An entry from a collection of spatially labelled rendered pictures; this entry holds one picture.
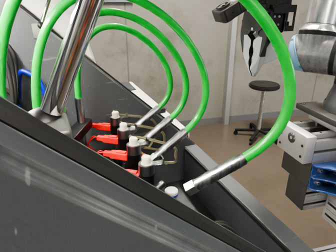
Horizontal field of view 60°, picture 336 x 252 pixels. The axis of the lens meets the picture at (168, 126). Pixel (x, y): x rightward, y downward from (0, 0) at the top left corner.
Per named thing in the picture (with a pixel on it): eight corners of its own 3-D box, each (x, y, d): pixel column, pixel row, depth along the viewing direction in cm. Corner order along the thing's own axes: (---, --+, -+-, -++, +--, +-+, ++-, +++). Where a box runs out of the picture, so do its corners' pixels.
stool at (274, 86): (270, 127, 348) (278, 77, 325) (288, 145, 304) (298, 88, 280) (229, 128, 345) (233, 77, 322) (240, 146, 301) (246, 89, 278)
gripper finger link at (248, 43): (269, 74, 68) (274, 33, 65) (248, 76, 66) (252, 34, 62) (260, 71, 71) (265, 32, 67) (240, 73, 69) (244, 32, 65)
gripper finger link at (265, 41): (270, 57, 61) (276, 12, 57) (264, 58, 60) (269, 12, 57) (255, 54, 65) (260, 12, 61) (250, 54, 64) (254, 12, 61)
